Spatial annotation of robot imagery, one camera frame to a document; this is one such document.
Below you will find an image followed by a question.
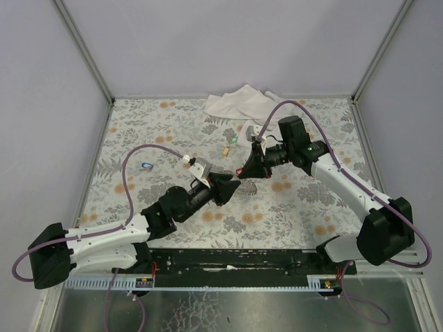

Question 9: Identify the grey left corner post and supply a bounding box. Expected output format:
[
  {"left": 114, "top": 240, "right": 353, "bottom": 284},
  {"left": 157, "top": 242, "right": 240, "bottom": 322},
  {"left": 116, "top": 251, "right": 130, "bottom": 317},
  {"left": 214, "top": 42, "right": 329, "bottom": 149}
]
[{"left": 51, "top": 0, "right": 115, "bottom": 105}]

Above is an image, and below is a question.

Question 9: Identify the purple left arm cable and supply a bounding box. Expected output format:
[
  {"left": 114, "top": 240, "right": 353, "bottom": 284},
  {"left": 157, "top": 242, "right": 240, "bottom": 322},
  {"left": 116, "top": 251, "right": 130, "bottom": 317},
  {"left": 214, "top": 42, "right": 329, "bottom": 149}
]
[{"left": 12, "top": 143, "right": 190, "bottom": 282}]

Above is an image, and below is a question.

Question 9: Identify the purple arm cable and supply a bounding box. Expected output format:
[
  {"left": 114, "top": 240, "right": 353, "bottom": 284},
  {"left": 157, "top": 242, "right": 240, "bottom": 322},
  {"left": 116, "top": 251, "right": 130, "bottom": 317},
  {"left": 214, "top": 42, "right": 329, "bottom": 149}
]
[
  {"left": 12, "top": 143, "right": 190, "bottom": 282},
  {"left": 259, "top": 100, "right": 433, "bottom": 267}
]

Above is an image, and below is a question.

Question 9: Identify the purple floor cable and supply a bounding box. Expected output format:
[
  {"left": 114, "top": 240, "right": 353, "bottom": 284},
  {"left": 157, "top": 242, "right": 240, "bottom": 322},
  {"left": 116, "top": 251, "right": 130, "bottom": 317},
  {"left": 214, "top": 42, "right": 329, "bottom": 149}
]
[
  {"left": 103, "top": 266, "right": 146, "bottom": 332},
  {"left": 341, "top": 264, "right": 391, "bottom": 328}
]

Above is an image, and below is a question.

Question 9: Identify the green tagged key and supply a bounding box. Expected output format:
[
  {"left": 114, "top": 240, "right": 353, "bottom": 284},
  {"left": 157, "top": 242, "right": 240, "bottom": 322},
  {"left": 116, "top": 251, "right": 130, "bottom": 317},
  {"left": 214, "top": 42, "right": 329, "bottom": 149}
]
[{"left": 228, "top": 136, "right": 238, "bottom": 145}]

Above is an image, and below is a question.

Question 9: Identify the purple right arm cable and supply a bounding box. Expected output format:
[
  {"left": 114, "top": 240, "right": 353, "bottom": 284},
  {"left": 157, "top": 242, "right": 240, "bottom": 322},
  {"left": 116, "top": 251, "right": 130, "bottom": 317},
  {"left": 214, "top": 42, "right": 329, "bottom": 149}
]
[{"left": 259, "top": 100, "right": 433, "bottom": 267}]

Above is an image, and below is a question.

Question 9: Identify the purple right floor cable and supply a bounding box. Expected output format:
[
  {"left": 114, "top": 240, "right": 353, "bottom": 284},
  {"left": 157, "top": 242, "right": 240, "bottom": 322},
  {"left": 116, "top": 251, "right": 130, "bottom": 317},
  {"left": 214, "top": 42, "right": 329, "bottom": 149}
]
[{"left": 341, "top": 264, "right": 391, "bottom": 328}]

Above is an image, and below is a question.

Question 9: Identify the white disc with keyrings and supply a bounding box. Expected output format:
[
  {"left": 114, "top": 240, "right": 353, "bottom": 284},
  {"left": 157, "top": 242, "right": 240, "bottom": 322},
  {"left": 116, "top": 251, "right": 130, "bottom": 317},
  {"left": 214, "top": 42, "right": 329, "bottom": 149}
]
[{"left": 236, "top": 179, "right": 257, "bottom": 196}]

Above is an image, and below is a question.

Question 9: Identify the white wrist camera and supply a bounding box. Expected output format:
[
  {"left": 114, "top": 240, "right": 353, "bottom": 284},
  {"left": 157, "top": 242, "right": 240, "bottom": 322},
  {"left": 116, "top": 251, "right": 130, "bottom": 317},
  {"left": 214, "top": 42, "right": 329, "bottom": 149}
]
[
  {"left": 181, "top": 155, "right": 212, "bottom": 187},
  {"left": 245, "top": 125, "right": 266, "bottom": 151}
]

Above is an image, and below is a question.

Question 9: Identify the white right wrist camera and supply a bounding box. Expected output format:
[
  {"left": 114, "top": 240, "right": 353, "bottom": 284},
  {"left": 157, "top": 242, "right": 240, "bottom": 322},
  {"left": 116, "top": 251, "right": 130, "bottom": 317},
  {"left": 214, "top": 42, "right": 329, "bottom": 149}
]
[{"left": 245, "top": 125, "right": 266, "bottom": 151}]

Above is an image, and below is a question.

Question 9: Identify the grey aluminium corner post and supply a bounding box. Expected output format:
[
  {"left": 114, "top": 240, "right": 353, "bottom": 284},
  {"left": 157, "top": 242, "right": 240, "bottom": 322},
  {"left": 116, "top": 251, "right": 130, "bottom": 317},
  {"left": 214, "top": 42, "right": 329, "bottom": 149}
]
[{"left": 351, "top": 0, "right": 415, "bottom": 105}]

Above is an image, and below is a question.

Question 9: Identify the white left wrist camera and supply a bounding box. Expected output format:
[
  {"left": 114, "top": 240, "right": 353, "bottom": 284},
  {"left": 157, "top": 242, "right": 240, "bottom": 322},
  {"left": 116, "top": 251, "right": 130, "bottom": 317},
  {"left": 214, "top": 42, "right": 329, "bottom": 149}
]
[{"left": 181, "top": 155, "right": 212, "bottom": 187}]

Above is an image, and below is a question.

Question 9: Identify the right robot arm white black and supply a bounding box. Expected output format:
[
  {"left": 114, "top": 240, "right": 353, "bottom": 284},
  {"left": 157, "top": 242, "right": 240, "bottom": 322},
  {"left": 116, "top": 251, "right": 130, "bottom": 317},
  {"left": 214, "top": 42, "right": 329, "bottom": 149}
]
[{"left": 239, "top": 116, "right": 415, "bottom": 266}]

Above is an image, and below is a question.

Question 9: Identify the blue tagged key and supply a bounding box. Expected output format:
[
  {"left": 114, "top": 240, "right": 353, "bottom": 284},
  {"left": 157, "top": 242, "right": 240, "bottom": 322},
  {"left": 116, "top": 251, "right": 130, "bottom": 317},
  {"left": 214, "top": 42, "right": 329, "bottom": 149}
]
[{"left": 141, "top": 162, "right": 154, "bottom": 171}]

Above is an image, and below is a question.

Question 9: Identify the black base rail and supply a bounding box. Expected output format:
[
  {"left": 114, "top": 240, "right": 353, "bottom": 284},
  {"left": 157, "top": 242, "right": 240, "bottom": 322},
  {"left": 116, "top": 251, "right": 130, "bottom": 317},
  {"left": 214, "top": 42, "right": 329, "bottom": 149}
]
[{"left": 118, "top": 248, "right": 356, "bottom": 279}]

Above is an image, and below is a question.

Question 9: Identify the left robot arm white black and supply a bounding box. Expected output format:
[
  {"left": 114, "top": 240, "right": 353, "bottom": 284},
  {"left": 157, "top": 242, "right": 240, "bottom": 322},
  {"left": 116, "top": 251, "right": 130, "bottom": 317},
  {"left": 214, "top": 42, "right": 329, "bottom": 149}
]
[{"left": 28, "top": 173, "right": 241, "bottom": 290}]

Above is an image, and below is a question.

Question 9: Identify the white crumpled cloth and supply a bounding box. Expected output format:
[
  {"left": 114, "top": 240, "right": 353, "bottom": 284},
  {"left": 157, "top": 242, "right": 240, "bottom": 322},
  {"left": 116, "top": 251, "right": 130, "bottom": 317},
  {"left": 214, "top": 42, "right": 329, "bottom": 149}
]
[{"left": 204, "top": 84, "right": 284, "bottom": 125}]

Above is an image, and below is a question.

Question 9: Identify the white slotted cable duct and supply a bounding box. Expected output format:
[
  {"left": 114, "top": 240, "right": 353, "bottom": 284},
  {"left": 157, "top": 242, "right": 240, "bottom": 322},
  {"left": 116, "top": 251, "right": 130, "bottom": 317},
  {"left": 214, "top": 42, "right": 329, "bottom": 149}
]
[{"left": 64, "top": 271, "right": 340, "bottom": 294}]

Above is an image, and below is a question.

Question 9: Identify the purple left floor cable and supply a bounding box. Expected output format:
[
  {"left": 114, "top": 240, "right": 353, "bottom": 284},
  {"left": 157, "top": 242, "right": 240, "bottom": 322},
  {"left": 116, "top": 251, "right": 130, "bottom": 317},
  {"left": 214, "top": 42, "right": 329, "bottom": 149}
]
[{"left": 103, "top": 266, "right": 146, "bottom": 332}]

